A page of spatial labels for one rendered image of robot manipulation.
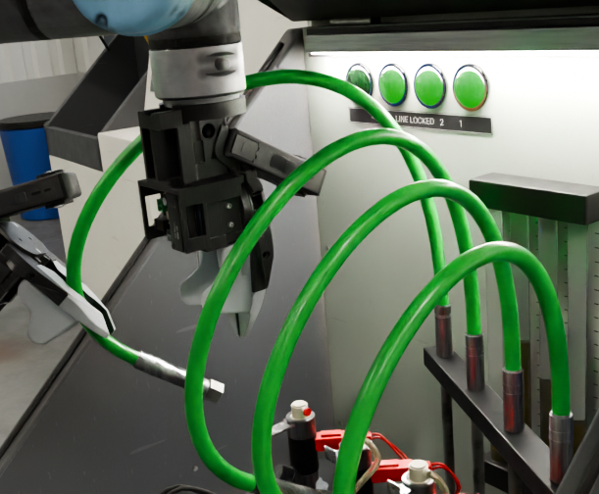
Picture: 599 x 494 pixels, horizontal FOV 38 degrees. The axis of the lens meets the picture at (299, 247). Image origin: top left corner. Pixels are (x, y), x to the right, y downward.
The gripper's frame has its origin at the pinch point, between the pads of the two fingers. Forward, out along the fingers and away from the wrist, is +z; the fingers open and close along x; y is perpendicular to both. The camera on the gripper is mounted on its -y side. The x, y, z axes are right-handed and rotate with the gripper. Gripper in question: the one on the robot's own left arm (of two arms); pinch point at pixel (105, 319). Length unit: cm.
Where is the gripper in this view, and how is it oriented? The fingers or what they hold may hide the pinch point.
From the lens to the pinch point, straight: 86.2
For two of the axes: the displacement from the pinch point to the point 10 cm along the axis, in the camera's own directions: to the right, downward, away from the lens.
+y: -6.6, 7.5, 0.3
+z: 7.5, 6.5, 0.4
